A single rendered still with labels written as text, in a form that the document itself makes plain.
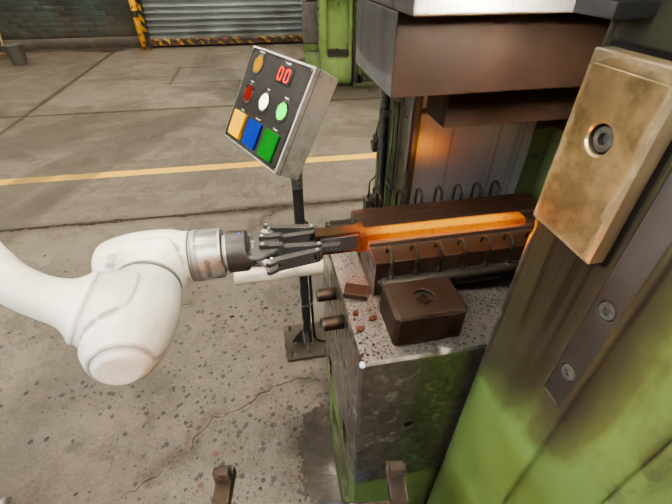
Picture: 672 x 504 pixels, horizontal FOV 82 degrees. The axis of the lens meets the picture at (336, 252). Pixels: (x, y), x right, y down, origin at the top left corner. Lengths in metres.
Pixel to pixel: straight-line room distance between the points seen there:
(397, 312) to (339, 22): 5.08
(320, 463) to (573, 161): 1.32
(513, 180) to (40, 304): 0.95
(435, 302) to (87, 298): 0.49
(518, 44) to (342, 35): 5.00
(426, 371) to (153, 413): 1.29
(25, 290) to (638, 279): 0.66
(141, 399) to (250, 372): 0.44
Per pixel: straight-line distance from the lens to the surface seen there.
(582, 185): 0.43
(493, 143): 0.97
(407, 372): 0.67
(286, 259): 0.66
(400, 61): 0.53
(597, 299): 0.46
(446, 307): 0.63
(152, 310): 0.57
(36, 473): 1.85
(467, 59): 0.56
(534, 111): 0.69
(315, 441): 1.57
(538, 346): 0.55
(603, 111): 0.41
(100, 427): 1.83
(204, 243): 0.68
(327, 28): 5.51
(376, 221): 0.78
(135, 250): 0.68
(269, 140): 1.08
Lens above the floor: 1.42
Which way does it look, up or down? 38 degrees down
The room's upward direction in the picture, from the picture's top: straight up
